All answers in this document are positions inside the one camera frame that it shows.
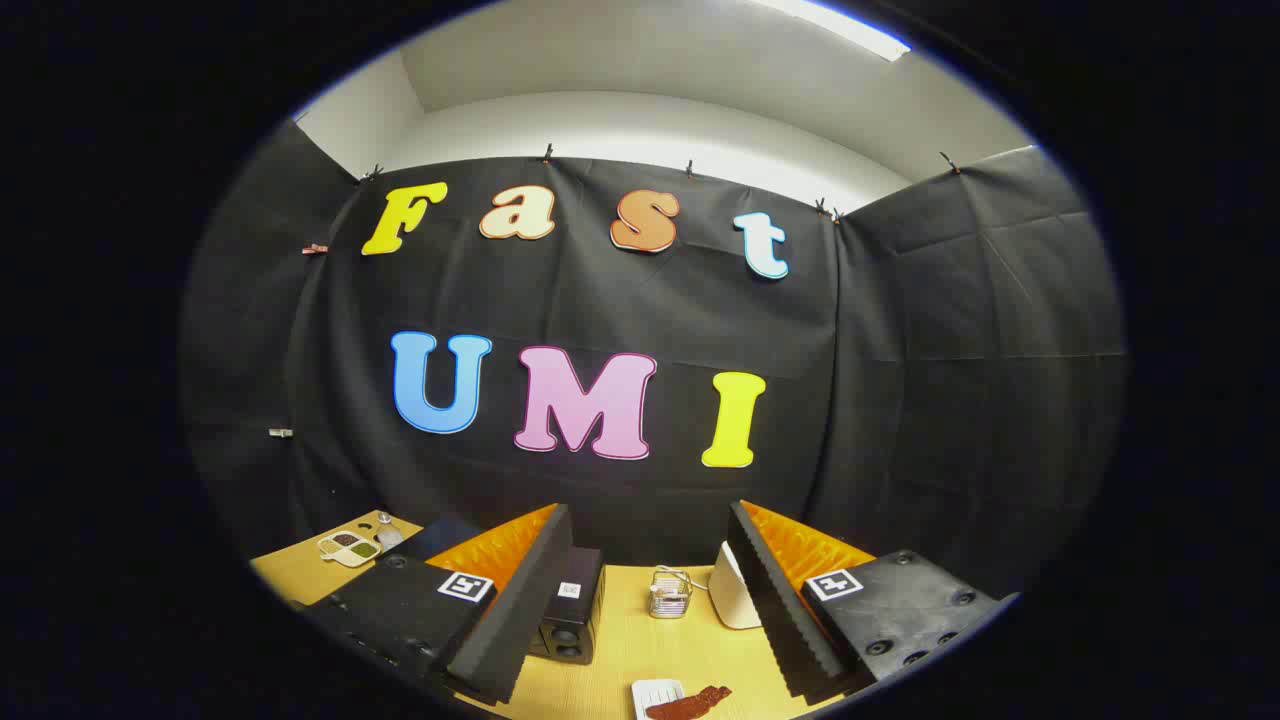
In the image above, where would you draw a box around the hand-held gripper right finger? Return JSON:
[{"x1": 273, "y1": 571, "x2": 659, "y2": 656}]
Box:
[{"x1": 727, "y1": 500, "x2": 1006, "y2": 704}]

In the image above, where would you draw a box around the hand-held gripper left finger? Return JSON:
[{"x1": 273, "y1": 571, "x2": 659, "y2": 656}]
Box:
[{"x1": 305, "y1": 503, "x2": 574, "y2": 706}]

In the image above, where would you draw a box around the black toaster oven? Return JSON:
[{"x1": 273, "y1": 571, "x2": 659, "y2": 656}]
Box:
[{"x1": 395, "y1": 515, "x2": 607, "y2": 666}]

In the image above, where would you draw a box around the red meat slice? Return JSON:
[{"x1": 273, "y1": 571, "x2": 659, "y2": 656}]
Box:
[{"x1": 645, "y1": 686, "x2": 733, "y2": 720}]

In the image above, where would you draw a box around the white toaster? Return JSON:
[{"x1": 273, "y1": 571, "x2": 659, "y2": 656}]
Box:
[{"x1": 708, "y1": 541, "x2": 763, "y2": 630}]

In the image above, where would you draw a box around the white ribbed plate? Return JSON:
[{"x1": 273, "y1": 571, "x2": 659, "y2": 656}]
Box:
[{"x1": 631, "y1": 679, "x2": 687, "y2": 720}]

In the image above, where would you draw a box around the white divided snack tray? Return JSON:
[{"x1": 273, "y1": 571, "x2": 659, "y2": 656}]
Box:
[{"x1": 318, "y1": 529, "x2": 383, "y2": 568}]

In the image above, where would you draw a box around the black backdrop cloth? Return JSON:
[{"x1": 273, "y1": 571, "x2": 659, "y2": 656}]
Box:
[{"x1": 180, "y1": 120, "x2": 1129, "y2": 601}]

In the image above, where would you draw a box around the metal wire basket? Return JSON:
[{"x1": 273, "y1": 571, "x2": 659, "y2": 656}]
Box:
[{"x1": 648, "y1": 566, "x2": 694, "y2": 620}]

